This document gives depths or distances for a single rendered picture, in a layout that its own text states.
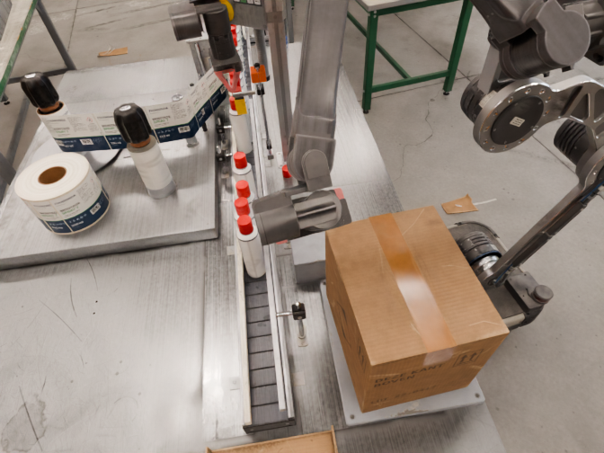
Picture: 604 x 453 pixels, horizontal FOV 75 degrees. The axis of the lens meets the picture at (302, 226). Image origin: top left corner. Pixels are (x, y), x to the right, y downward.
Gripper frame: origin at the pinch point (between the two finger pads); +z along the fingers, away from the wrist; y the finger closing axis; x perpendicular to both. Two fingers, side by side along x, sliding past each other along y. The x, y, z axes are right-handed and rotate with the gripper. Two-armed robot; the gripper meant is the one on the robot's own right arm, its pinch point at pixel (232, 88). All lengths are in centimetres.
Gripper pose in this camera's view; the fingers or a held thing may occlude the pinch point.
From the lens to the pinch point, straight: 109.6
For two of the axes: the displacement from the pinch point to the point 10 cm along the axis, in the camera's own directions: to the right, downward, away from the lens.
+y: 2.8, 7.2, -6.4
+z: 0.7, 6.5, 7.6
